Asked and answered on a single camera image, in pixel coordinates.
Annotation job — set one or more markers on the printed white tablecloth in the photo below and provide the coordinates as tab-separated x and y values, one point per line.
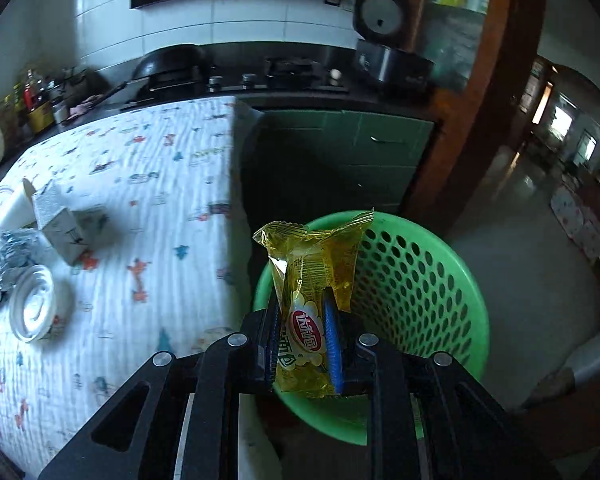
157	191

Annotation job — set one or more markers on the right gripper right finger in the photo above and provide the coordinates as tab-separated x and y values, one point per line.
428	418

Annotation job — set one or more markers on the green plastic waste basket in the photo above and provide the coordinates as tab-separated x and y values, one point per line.
411	289

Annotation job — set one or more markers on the silver foil wrapper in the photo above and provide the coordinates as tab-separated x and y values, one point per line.
19	250

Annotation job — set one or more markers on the white paper cup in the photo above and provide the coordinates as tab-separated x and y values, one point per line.
16	206

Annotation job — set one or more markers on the yellow tin can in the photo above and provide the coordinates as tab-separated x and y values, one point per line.
41	118

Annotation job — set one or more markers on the wooden glass cupboard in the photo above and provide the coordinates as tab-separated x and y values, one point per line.
481	53

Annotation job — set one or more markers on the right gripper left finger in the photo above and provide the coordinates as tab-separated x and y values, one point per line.
176	416

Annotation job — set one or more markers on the black rice cooker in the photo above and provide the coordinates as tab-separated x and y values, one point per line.
383	27

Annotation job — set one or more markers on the white plastic lid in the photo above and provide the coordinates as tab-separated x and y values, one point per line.
33	306

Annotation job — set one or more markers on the red cap oil bottle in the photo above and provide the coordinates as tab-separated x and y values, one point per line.
31	91

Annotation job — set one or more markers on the yellow snack wrapper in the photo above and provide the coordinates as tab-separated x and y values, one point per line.
313	274

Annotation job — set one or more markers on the white milk carton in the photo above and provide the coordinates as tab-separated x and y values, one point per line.
58	223

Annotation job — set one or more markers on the green kitchen cabinet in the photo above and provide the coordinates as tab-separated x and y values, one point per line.
301	164

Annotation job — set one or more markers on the black gas stove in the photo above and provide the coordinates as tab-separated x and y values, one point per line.
277	75

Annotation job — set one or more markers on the white egg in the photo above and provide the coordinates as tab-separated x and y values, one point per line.
335	74

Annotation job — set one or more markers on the polka dot play fence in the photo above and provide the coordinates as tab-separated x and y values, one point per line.
577	220

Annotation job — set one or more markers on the black wok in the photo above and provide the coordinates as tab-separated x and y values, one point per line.
165	75

